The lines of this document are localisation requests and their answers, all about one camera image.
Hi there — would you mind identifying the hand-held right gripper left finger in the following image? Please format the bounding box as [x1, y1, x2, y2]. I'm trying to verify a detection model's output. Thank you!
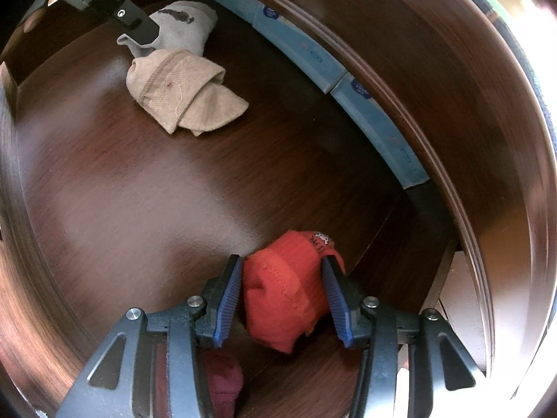
[54, 254, 243, 418]

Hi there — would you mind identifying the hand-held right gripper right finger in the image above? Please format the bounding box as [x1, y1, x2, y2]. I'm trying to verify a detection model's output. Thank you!
[321, 255, 488, 418]

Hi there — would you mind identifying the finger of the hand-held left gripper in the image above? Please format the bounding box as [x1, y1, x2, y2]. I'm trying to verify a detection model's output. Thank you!
[93, 0, 163, 49]

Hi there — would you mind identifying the grey cloth with dark print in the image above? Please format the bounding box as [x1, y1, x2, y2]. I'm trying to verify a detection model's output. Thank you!
[117, 1, 219, 60]

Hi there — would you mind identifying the red sock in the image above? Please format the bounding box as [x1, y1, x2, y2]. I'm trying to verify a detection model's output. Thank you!
[241, 230, 347, 355]

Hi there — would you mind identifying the dark wooden table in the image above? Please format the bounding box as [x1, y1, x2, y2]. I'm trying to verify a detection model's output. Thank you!
[0, 0, 463, 418]

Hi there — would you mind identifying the maroon underwear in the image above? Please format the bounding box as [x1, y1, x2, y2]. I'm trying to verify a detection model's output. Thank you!
[201, 350, 244, 418]

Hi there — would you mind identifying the beige ribbed cloth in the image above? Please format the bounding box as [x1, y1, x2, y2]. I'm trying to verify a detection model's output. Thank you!
[126, 49, 250, 138]

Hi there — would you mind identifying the dark wooden dresser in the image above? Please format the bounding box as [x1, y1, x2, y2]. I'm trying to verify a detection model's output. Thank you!
[204, 0, 555, 403]

